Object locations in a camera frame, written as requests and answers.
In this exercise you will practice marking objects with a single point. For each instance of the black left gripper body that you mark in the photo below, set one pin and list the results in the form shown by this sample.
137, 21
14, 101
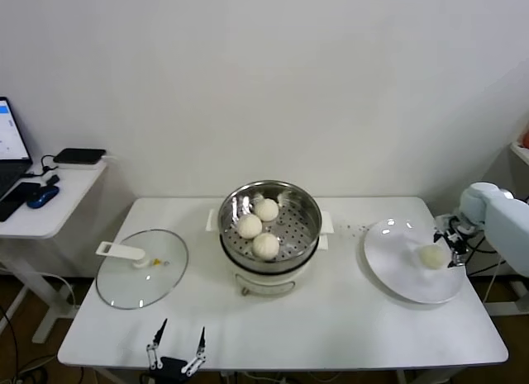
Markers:
171, 369

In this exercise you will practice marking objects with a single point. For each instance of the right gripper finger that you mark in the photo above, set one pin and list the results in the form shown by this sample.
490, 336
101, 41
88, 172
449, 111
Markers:
439, 236
456, 259

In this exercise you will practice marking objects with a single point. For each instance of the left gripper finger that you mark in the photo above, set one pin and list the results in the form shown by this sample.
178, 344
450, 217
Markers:
156, 342
200, 349

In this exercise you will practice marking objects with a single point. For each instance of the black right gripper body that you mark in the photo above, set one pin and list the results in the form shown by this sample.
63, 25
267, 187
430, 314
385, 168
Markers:
458, 241

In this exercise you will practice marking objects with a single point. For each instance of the white steamed baozi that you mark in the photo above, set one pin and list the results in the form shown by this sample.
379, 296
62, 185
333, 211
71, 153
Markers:
265, 245
265, 209
432, 257
249, 226

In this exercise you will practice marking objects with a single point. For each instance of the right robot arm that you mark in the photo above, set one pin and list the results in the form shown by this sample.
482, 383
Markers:
504, 223

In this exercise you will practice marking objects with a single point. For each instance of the perforated steel steamer basket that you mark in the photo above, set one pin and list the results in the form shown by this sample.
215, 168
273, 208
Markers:
297, 231

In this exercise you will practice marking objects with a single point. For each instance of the white round plate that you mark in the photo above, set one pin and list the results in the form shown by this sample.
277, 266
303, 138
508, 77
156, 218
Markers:
392, 260

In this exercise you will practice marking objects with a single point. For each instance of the white electric cooking pot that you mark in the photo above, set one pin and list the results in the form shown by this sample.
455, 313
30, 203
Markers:
264, 283

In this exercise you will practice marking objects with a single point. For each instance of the orange object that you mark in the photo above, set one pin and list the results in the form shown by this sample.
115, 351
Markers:
526, 139

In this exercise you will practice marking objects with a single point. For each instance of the white side table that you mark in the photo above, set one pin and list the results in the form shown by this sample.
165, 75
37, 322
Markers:
62, 210

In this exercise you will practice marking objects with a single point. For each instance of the blue computer mouse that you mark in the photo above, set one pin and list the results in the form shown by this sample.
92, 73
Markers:
41, 196

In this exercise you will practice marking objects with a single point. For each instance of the small black adapter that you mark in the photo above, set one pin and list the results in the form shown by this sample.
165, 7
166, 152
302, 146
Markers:
52, 179

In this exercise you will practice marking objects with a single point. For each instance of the black smartphone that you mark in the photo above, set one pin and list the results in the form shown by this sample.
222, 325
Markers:
16, 198

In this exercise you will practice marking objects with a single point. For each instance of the black flat box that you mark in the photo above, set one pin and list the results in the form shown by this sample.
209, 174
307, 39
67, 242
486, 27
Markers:
79, 154

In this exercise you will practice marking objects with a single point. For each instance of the black laptop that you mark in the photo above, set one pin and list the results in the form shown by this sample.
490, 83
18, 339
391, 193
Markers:
10, 132

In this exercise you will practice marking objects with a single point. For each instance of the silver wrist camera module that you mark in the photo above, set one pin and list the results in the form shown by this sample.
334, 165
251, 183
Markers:
463, 223

